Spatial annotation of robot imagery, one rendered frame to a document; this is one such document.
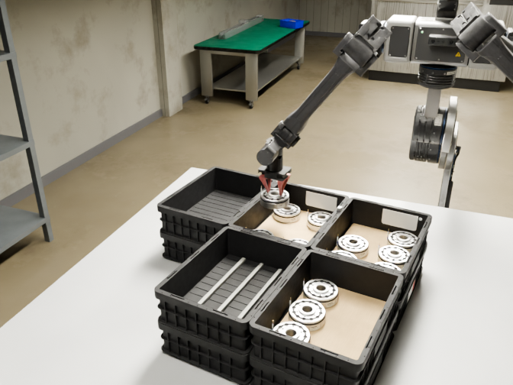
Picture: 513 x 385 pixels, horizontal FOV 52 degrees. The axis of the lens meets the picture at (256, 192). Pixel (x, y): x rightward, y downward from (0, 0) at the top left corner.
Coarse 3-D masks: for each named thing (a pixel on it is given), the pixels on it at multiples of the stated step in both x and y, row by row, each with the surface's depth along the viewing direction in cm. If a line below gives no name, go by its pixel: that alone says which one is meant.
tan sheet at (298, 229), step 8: (272, 216) 201; (304, 216) 201; (264, 224) 195; (272, 224) 195; (280, 224) 195; (288, 224) 195; (296, 224) 195; (304, 224) 195; (272, 232) 190; (280, 232) 190; (288, 232) 190; (296, 232) 190; (304, 232) 190; (312, 232) 190
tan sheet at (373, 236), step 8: (352, 232) 190; (360, 232) 190; (368, 232) 190; (376, 232) 190; (384, 232) 190; (368, 240) 185; (376, 240) 185; (384, 240) 185; (336, 248) 180; (368, 248) 180; (376, 248) 180; (368, 256) 176; (376, 256) 176
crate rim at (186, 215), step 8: (216, 168) 217; (224, 168) 217; (200, 176) 209; (256, 176) 209; (272, 184) 203; (176, 192) 196; (168, 200) 192; (160, 208) 187; (168, 208) 186; (176, 216) 185; (184, 216) 183; (192, 216) 181; (200, 216) 180; (232, 216) 180; (208, 224) 179; (216, 224) 177; (224, 224) 176
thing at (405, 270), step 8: (352, 200) 191; (360, 200) 191; (368, 200) 191; (344, 208) 189; (392, 208) 186; (400, 208) 186; (336, 216) 180; (328, 224) 176; (424, 224) 176; (424, 232) 171; (320, 240) 167; (416, 240) 167; (312, 248) 162; (320, 248) 162; (416, 248) 162; (344, 256) 158; (408, 256) 158; (368, 264) 155; (376, 264) 154; (408, 264) 154; (400, 272) 151
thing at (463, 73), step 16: (384, 0) 648; (400, 0) 641; (416, 0) 635; (432, 0) 628; (464, 0) 615; (480, 0) 609; (496, 0) 605; (512, 0) 599; (384, 16) 659; (416, 16) 645; (432, 16) 638; (496, 16) 613; (512, 16) 607; (384, 64) 684; (400, 64) 676; (416, 64) 669; (384, 80) 697; (400, 80) 689; (416, 80) 681; (464, 80) 660; (480, 80) 653; (496, 80) 642
